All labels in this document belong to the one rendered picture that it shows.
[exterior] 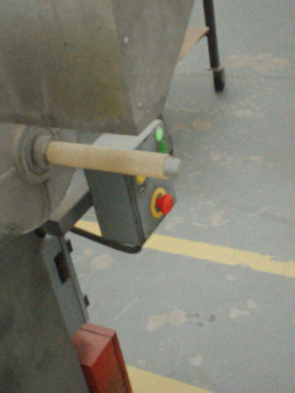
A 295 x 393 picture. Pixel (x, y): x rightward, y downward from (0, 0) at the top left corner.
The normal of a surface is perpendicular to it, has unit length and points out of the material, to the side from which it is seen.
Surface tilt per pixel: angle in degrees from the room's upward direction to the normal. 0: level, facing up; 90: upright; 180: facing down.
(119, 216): 90
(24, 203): 96
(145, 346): 0
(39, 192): 98
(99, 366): 90
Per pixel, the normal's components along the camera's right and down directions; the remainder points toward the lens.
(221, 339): -0.17, -0.82
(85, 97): -0.46, 0.55
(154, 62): 0.87, 0.14
